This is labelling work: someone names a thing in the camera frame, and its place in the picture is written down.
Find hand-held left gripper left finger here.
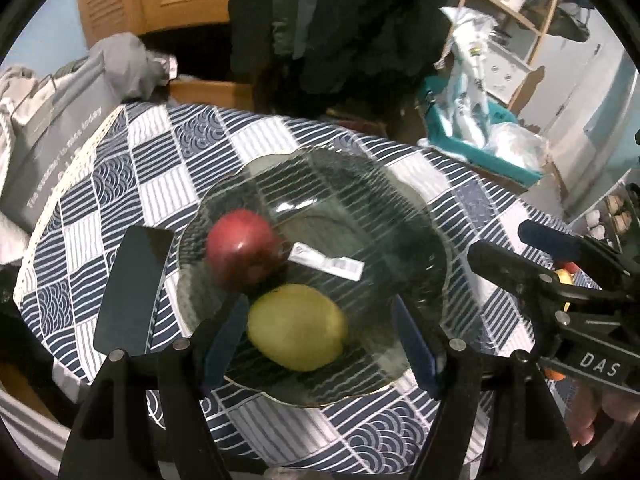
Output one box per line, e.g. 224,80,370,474
57,294,251,480

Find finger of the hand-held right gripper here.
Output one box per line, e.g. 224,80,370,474
517,219,636,281
466,242,640,323

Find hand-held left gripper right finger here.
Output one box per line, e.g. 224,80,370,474
392,297,583,480

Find yellow pear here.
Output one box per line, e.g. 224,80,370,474
246,283,349,372

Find red apple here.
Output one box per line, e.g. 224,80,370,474
206,208,291,291

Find clear glass plate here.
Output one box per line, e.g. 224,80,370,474
176,146,448,408

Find person's right hand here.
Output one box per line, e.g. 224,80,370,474
570,382,640,466

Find white shoe rack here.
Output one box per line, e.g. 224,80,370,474
582,180,640,271

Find clear plastic bag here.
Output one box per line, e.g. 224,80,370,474
482,122,548,171

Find black smartphone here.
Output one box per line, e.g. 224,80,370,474
93,226,175,357

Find white paper label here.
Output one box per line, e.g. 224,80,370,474
287,241,364,282

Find teal cardboard box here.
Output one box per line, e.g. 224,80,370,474
417,76,546,186

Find white plastic basket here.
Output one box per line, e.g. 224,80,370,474
482,40,533,106

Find white rice bag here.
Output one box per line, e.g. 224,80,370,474
435,6,501,143

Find striped cloth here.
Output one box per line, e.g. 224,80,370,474
0,387,71,463

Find blue white patterned tablecloth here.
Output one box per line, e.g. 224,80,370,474
14,101,616,480

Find wooden shelf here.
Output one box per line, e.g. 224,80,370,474
457,0,566,116

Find wooden stool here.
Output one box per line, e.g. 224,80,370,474
167,77,256,111

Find grey fabric bag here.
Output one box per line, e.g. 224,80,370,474
2,57,126,231

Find dark hanging jackets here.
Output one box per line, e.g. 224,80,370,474
227,0,451,106

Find grey cloth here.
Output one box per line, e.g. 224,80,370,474
87,32,178,101

